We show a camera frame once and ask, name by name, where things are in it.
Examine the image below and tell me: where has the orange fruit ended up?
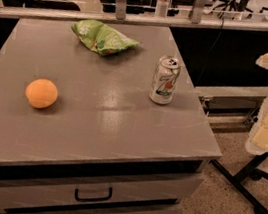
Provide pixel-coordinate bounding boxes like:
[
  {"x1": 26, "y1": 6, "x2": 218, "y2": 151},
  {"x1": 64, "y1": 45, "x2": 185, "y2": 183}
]
[{"x1": 25, "y1": 79, "x2": 58, "y2": 109}]

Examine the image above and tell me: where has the grey cabinet drawer with handle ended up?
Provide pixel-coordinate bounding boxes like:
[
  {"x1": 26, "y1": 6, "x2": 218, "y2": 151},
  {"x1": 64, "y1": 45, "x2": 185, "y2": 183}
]
[{"x1": 0, "y1": 173, "x2": 204, "y2": 210}]

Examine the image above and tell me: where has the black rolling stand base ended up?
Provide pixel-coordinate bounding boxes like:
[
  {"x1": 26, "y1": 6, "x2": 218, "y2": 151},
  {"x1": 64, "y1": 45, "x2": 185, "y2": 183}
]
[{"x1": 202, "y1": 120, "x2": 268, "y2": 214}]

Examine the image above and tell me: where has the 7up soda can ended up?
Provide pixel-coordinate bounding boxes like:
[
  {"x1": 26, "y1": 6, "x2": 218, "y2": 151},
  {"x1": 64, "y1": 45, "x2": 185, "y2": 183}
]
[{"x1": 149, "y1": 55, "x2": 181, "y2": 105}]

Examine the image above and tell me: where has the green rice chip bag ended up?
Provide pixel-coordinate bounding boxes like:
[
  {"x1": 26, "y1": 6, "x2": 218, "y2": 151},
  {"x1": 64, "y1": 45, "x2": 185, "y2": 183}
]
[{"x1": 71, "y1": 19, "x2": 138, "y2": 56}]

